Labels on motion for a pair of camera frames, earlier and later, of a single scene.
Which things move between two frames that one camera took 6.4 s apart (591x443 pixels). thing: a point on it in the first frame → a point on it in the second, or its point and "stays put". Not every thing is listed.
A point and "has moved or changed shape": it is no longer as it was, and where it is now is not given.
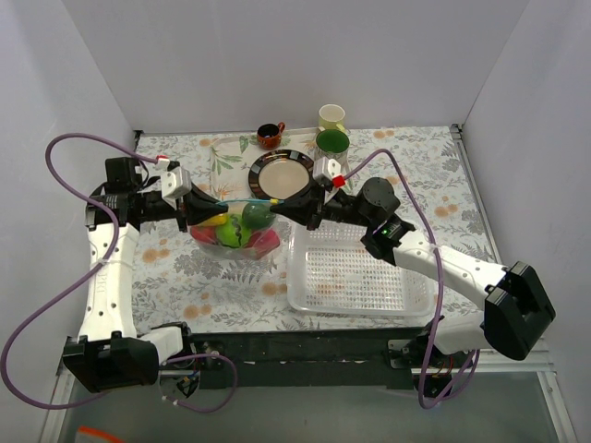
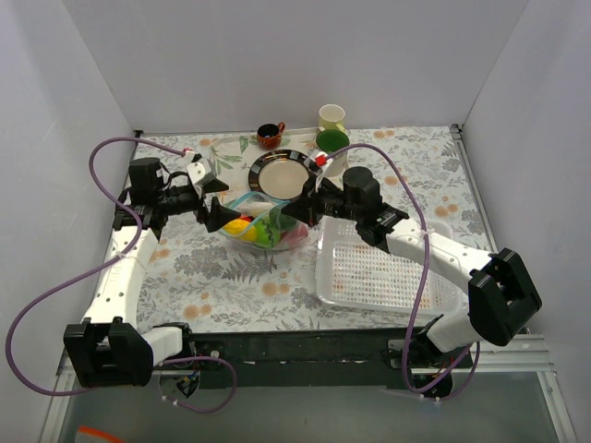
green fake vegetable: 258,216 → 280,222
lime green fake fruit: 234,233 → 263,233
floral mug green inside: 332,143 stays put
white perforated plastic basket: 331,271 has moved or changed shape
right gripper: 318,210 stays put
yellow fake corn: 218,220 has moved or changed shape
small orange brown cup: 269,136 stays put
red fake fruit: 260,243 → 290,237
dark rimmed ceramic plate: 281,174 stays put
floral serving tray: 232,155 stays put
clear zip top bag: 250,230 has moved or changed shape
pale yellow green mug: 331,117 stays put
